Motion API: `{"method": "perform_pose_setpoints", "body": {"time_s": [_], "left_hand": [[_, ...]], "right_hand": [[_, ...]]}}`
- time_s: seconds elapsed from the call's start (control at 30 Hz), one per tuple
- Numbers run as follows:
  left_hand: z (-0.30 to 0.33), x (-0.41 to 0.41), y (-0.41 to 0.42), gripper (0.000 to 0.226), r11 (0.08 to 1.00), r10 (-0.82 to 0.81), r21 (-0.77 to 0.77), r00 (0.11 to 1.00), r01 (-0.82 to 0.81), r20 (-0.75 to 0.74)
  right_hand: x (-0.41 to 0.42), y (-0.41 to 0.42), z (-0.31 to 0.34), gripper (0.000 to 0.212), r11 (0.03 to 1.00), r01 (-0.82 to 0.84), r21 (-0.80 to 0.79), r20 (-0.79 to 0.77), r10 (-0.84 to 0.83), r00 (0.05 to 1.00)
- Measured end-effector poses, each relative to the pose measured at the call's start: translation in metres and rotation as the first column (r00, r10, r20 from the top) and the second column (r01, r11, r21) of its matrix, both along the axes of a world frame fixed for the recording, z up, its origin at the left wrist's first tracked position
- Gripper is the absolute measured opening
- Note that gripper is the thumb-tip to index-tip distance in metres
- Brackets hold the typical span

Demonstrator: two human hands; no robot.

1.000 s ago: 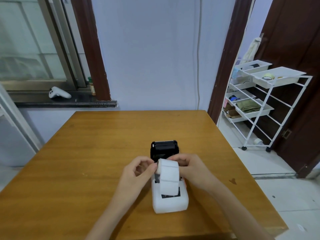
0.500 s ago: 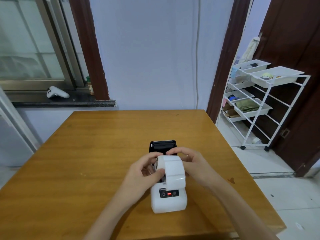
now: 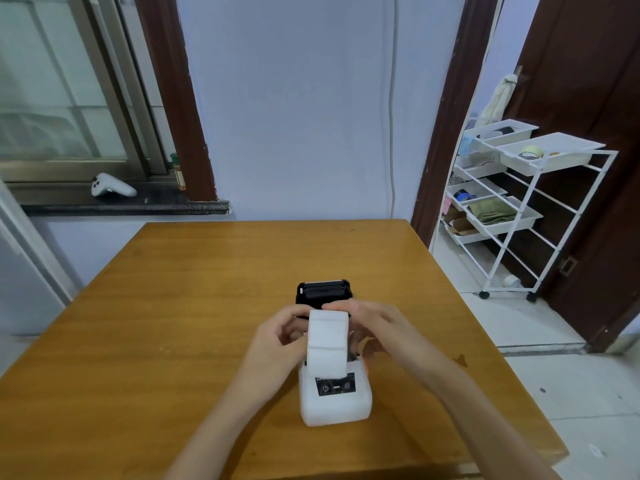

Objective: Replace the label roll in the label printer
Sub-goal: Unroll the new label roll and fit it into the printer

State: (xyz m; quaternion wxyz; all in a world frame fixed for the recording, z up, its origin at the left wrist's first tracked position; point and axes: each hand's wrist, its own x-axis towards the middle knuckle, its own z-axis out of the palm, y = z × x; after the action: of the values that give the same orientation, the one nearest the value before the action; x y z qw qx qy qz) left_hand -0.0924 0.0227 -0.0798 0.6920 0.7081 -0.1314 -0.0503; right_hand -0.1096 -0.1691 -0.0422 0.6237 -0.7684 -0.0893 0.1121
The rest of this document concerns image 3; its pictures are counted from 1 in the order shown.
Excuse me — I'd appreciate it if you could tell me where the person's right hand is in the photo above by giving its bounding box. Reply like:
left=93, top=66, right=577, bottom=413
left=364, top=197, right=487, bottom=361
left=321, top=300, right=437, bottom=384

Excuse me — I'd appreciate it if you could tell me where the person's left hand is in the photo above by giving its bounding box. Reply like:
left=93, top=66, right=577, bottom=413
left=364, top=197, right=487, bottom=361
left=243, top=307, right=312, bottom=395

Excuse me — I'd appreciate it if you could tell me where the white paper roll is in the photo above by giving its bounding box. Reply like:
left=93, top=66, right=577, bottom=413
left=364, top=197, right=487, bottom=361
left=305, top=309, right=351, bottom=379

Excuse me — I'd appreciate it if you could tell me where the person's left forearm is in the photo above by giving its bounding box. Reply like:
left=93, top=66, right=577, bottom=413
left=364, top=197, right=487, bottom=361
left=162, top=367, right=300, bottom=480

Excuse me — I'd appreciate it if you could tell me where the person's right forearm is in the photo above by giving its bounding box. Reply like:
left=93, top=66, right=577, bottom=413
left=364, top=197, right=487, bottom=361
left=397, top=356, right=565, bottom=480

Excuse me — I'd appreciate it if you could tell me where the white label printer black lid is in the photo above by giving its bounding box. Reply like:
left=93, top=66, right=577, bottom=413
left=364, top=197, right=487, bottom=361
left=296, top=280, right=374, bottom=428

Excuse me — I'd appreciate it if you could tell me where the brown cardboard box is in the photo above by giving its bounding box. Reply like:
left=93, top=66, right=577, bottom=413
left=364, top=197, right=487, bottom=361
left=444, top=211, right=482, bottom=237

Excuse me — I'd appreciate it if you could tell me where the olive green folded cloth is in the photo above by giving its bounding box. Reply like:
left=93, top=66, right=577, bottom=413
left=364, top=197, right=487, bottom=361
left=469, top=198, right=519, bottom=225

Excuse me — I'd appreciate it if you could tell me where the white tray with cloth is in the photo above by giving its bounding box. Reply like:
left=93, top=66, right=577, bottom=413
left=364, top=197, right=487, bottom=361
left=466, top=196, right=544, bottom=237

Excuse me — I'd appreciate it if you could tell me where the white tray with tape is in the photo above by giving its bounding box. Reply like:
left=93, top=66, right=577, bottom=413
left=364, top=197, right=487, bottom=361
left=447, top=178, right=509, bottom=211

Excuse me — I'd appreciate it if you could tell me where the brown bottle green cap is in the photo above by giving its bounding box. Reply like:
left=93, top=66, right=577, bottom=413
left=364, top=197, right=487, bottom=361
left=170, top=153, right=187, bottom=192

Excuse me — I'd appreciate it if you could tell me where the dark stone window sill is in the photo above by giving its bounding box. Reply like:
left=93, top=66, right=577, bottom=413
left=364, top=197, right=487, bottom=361
left=20, top=186, right=234, bottom=217

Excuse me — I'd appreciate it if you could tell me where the white game controller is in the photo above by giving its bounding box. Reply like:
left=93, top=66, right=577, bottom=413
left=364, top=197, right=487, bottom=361
left=90, top=173, right=138, bottom=198

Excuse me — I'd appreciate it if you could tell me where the small white plastic tray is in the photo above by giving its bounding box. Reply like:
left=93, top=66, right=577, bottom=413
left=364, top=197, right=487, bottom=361
left=469, top=119, right=540, bottom=146

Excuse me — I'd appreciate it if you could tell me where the large white plastic tray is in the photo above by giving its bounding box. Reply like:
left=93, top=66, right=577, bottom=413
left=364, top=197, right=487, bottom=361
left=499, top=132, right=607, bottom=176

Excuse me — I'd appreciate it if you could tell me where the cream hanging cloth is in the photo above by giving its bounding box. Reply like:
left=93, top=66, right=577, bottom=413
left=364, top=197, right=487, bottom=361
left=479, top=73, right=519, bottom=129

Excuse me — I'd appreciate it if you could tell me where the brown wooden door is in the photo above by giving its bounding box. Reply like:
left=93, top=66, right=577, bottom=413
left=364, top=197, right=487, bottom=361
left=500, top=0, right=640, bottom=353

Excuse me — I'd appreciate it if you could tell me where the sliding glass window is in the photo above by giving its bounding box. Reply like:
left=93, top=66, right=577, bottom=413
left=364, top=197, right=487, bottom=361
left=0, top=0, right=170, bottom=184

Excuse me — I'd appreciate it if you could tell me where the white wire trolley rack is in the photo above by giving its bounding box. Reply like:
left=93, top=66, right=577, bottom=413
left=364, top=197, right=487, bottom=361
left=442, top=119, right=620, bottom=302

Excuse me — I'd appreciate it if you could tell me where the brown wooden door frame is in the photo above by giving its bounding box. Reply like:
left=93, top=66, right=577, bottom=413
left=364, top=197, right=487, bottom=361
left=410, top=0, right=502, bottom=248

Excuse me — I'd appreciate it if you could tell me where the white wall cable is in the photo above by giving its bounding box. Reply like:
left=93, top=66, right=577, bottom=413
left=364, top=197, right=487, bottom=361
left=387, top=0, right=400, bottom=218

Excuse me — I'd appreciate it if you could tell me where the brown wooden window frame post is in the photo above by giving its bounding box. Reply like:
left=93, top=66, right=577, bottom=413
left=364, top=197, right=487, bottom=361
left=134, top=0, right=219, bottom=202

